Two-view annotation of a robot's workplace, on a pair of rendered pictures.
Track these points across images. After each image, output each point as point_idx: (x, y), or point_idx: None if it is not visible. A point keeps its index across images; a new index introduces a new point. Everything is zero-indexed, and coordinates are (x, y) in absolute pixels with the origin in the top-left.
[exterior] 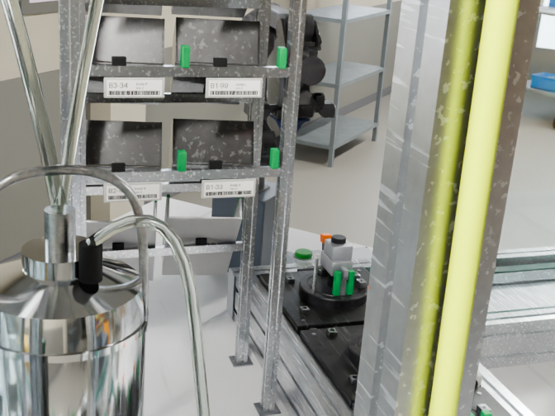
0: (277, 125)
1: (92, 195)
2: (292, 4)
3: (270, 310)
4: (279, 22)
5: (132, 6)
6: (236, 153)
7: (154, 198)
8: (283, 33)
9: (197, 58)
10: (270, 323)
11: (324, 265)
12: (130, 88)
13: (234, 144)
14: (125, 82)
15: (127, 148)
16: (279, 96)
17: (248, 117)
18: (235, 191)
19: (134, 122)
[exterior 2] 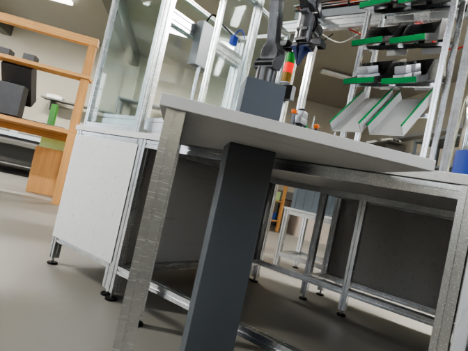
0: (301, 51)
1: (425, 87)
2: (382, 26)
3: (361, 132)
4: (320, 1)
5: (416, 2)
6: (383, 73)
7: (417, 89)
8: (321, 9)
9: None
10: (360, 137)
11: (303, 122)
12: (434, 51)
13: (384, 69)
14: (437, 49)
15: (425, 69)
16: (310, 37)
17: (276, 37)
18: (386, 88)
19: (423, 60)
